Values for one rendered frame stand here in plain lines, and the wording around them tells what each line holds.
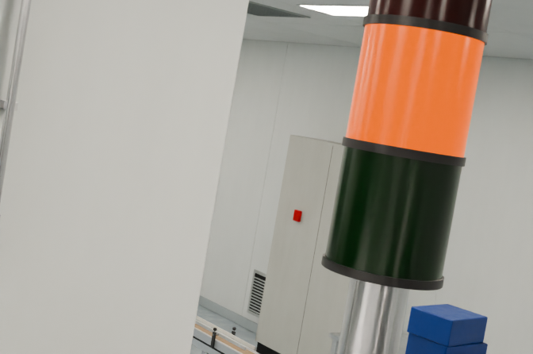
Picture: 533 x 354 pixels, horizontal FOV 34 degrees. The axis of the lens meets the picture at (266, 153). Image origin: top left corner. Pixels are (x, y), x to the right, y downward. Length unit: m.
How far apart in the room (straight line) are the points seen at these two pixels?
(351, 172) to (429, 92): 0.04
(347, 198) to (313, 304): 7.34
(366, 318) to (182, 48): 1.62
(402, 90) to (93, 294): 1.63
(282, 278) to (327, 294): 0.62
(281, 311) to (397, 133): 7.68
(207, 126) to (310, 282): 5.77
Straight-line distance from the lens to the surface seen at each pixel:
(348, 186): 0.35
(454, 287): 7.16
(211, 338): 5.02
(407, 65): 0.34
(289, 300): 7.93
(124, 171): 1.91
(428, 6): 0.34
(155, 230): 1.98
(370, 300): 0.36
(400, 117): 0.34
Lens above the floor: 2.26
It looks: 3 degrees down
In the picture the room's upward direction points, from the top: 10 degrees clockwise
